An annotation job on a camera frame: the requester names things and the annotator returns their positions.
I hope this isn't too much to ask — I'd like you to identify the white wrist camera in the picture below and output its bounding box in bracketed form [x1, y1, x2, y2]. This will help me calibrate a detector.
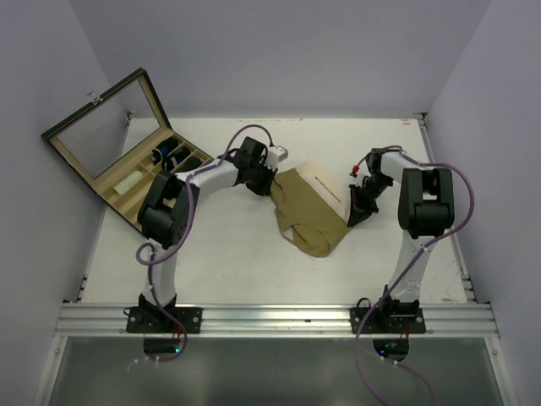
[266, 145, 289, 165]
[350, 165, 360, 178]

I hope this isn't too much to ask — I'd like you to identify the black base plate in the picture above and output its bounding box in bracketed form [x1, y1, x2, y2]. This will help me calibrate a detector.
[123, 306, 203, 334]
[349, 307, 427, 335]

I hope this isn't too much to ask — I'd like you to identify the black white rolled underwear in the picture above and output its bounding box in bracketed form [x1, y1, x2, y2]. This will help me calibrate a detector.
[161, 146, 191, 172]

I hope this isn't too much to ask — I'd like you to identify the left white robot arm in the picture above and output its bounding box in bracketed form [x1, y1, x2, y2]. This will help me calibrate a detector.
[135, 137, 288, 332]

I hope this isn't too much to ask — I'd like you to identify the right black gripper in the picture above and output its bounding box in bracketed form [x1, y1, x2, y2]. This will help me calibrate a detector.
[349, 174, 394, 228]

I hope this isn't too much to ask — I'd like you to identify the aluminium front rail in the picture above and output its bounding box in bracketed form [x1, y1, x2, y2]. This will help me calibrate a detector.
[53, 303, 499, 338]

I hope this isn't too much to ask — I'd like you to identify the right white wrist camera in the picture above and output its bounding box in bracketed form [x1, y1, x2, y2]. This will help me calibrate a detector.
[350, 165, 360, 178]

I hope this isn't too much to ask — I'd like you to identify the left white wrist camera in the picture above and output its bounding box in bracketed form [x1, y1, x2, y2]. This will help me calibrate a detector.
[266, 145, 289, 165]

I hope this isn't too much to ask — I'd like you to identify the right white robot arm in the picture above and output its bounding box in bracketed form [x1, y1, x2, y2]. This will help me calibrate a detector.
[347, 145, 455, 333]

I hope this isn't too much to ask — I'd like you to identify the black compartment storage box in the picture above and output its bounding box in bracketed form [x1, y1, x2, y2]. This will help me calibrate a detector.
[41, 68, 213, 230]

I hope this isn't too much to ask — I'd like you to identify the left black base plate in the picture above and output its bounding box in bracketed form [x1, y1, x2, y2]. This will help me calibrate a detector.
[123, 306, 203, 334]

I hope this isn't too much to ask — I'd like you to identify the white rolled cloth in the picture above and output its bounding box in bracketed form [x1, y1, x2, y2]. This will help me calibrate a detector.
[113, 171, 143, 195]

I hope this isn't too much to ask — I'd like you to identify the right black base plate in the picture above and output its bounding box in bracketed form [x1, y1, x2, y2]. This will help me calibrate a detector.
[349, 307, 427, 335]

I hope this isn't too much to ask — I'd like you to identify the olive tan underwear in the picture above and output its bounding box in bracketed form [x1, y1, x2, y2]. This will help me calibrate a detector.
[270, 160, 350, 258]

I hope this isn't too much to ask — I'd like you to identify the black blue rolled underwear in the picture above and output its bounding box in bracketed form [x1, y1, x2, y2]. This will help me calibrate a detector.
[150, 137, 179, 165]

